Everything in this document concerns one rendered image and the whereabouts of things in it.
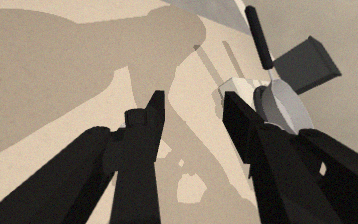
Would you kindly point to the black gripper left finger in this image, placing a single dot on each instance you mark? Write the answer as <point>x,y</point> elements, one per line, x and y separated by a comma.
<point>64,191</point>

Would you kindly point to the white hot plate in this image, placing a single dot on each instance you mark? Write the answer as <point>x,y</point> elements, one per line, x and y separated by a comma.
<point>249,90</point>

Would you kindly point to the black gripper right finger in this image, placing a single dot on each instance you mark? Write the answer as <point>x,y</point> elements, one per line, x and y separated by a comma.
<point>285,191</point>

